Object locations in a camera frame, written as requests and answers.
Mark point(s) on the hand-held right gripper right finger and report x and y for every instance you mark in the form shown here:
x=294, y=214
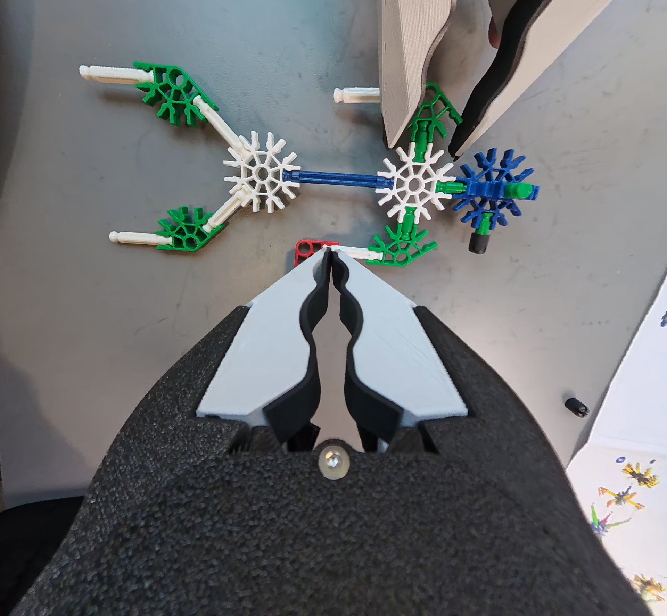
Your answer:
x=406, y=361

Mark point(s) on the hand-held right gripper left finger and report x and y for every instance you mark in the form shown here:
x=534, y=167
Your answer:
x=260, y=361

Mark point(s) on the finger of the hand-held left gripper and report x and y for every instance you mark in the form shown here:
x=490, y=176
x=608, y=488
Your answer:
x=568, y=1
x=411, y=27

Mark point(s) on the red toy connector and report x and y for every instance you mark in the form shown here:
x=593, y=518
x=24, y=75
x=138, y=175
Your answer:
x=307, y=254

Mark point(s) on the construction toy figure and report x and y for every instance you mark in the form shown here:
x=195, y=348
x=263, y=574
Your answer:
x=414, y=183

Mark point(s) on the grey desk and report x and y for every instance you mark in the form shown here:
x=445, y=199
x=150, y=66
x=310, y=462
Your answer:
x=312, y=27

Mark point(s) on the person's left hand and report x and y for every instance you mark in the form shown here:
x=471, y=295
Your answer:
x=494, y=35

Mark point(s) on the small black toy cap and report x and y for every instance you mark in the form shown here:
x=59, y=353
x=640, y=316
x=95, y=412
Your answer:
x=577, y=406

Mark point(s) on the folded instruction sheet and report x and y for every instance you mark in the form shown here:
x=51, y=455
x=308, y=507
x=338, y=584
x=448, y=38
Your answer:
x=635, y=418

